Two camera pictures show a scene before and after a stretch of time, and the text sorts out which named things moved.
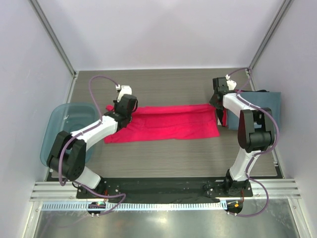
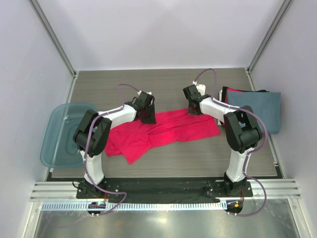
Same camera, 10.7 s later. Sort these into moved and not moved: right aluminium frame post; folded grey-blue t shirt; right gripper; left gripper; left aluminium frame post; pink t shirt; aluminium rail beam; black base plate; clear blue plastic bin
Moved: right gripper; pink t shirt; left gripper
Not moved: clear blue plastic bin; right aluminium frame post; aluminium rail beam; left aluminium frame post; folded grey-blue t shirt; black base plate
